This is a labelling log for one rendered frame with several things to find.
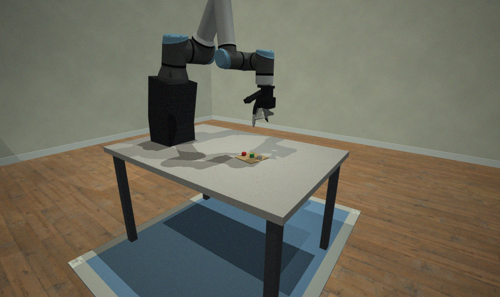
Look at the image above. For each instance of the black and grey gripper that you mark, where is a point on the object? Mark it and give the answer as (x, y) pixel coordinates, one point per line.
(265, 101)

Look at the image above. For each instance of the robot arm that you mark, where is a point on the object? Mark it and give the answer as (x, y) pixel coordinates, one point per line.
(178, 50)

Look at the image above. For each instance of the tan square mat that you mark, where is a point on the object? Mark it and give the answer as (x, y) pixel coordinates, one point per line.
(251, 160)

